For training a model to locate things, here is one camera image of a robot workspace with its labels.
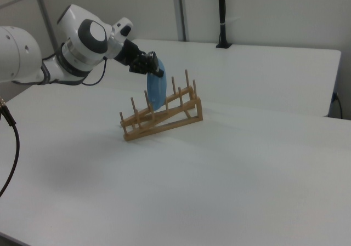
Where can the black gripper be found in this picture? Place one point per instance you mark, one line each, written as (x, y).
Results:
(134, 58)

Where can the blue plate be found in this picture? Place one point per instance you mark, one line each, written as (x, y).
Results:
(157, 92)

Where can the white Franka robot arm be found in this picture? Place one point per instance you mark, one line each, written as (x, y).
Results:
(16, 54)

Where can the wooden plate rack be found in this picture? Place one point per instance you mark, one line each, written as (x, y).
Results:
(167, 125)

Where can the black pole with clamp base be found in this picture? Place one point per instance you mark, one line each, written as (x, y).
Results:
(222, 16)

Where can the grey metal wall post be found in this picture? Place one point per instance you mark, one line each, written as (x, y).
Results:
(45, 16)
(181, 10)

